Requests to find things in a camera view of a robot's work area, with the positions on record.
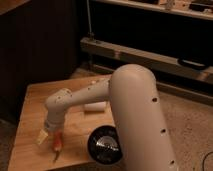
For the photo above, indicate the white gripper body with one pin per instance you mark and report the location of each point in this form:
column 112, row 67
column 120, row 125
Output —
column 52, row 125

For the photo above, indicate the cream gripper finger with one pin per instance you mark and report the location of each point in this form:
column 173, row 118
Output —
column 43, row 134

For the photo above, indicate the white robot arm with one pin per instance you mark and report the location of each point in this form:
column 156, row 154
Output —
column 140, row 123

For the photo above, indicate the black ceramic bowl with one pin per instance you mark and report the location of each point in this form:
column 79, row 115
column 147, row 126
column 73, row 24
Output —
column 103, row 145

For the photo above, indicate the wooden table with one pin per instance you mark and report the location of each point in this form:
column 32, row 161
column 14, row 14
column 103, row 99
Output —
column 27, row 155

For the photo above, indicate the white cup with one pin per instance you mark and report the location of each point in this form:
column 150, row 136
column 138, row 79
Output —
column 95, row 107

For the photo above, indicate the vertical metal pole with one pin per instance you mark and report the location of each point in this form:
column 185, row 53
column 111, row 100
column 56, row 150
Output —
column 91, row 34

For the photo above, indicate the wooden shelf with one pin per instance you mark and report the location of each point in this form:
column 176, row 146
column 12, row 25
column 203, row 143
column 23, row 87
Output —
column 176, row 7

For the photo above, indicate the grey metal rail bench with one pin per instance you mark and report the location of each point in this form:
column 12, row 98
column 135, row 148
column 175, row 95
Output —
column 151, row 60

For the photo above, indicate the black handle loop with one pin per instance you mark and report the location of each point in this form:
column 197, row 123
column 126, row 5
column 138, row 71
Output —
column 193, row 65

